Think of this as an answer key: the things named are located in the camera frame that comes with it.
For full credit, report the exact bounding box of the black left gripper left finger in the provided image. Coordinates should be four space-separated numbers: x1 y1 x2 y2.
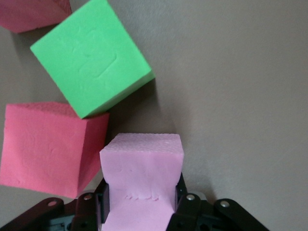
72 179 112 231

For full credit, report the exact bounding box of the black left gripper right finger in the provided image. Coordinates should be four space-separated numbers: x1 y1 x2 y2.
167 172 203 231

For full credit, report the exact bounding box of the green foam cube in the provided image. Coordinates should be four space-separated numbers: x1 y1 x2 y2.
30 0 156 120

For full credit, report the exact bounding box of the pink foam cube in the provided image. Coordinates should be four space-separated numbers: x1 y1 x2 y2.
99 132 185 231

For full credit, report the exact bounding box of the red foam cube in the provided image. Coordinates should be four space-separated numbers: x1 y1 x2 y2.
0 101 110 199
0 0 73 34

